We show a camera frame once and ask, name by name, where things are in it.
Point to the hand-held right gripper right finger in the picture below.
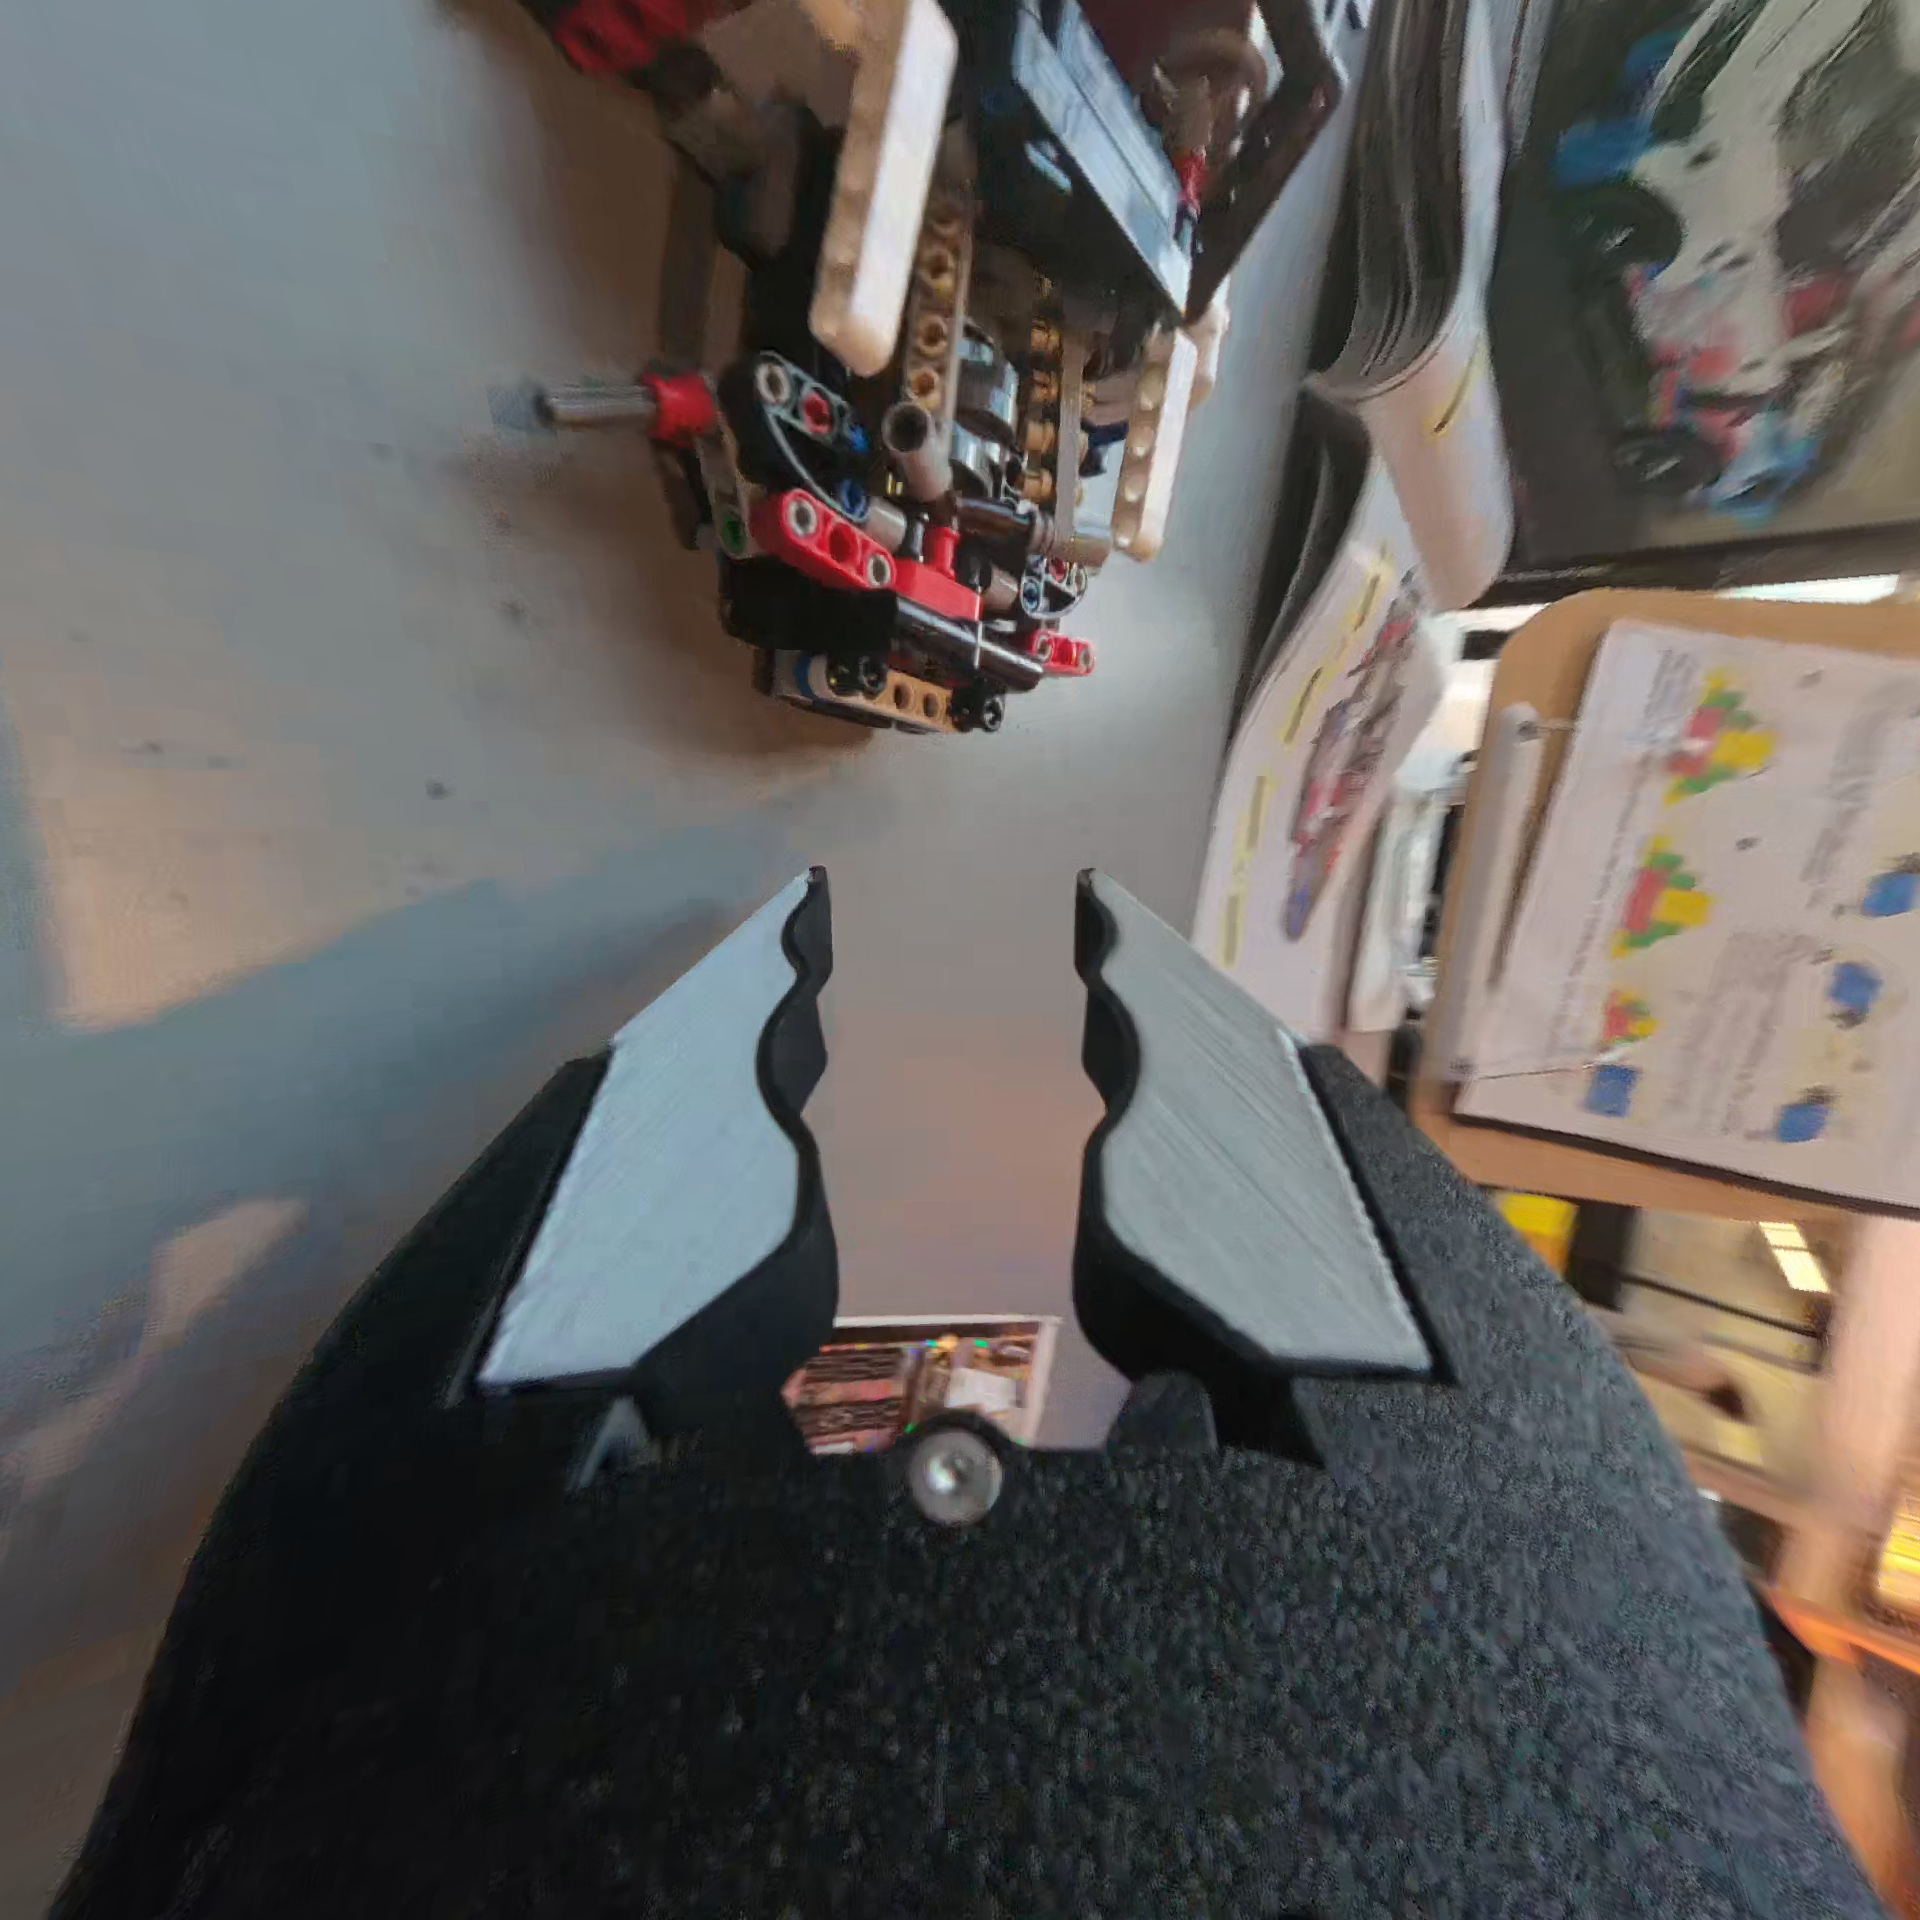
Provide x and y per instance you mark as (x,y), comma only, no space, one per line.
(1244,1172)

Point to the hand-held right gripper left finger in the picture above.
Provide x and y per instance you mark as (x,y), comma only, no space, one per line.
(662,1172)

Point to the holographic sticker sheet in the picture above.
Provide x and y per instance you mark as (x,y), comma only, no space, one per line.
(915,1382)

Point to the toy brick race car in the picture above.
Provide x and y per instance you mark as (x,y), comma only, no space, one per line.
(932,451)

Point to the grey desk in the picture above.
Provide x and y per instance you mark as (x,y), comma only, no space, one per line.
(300,525)

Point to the clipboard with printed sheet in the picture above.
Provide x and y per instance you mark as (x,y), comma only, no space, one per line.
(1516,1172)

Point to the open instruction booklet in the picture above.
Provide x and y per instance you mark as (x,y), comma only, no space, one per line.
(1335,780)

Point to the printed instruction sheet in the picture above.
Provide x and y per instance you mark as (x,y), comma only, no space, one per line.
(1725,932)

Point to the black toy car box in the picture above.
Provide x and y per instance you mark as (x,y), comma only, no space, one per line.
(1725,300)

